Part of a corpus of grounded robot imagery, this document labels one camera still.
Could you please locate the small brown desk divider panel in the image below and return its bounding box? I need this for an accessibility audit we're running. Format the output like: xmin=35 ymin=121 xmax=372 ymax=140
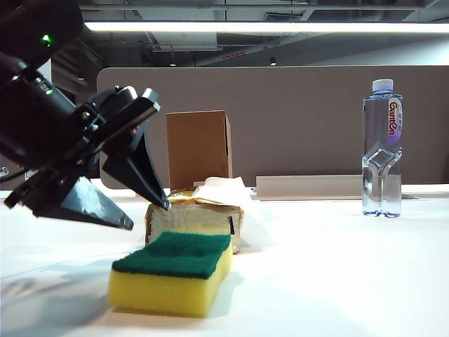
xmin=0 ymin=150 xmax=31 ymax=192

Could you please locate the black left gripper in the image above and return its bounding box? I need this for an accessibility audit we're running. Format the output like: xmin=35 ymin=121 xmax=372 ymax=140
xmin=3 ymin=86 xmax=173 ymax=232

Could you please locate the white tissue sheet sticking out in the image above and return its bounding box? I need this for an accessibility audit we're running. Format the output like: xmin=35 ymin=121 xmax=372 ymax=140
xmin=192 ymin=176 xmax=274 ymax=250

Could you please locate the large brown desk divider panel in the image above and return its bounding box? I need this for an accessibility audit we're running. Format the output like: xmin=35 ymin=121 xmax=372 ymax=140
xmin=96 ymin=66 xmax=449 ymax=192

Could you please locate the clear plastic water bottle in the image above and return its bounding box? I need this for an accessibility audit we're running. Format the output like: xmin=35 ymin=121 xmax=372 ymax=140
xmin=361 ymin=79 xmax=403 ymax=219

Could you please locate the paper tissue pack yellow wrapper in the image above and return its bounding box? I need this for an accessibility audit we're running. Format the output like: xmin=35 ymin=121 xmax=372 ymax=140
xmin=144 ymin=189 xmax=245 ymax=254

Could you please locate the yellow sponge with green scourer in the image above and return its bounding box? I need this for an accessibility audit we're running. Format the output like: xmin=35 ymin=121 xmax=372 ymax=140
xmin=107 ymin=230 xmax=234 ymax=319

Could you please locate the brown cardboard box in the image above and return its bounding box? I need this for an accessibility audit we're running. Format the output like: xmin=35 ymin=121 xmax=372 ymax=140
xmin=165 ymin=110 xmax=234 ymax=192

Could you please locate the long ceiling light strip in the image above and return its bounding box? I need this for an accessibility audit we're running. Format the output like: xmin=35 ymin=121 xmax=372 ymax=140
xmin=84 ymin=21 xmax=449 ymax=34

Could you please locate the beige cable tray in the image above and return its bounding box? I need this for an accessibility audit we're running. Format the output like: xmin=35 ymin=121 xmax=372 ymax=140
xmin=255 ymin=175 xmax=366 ymax=201

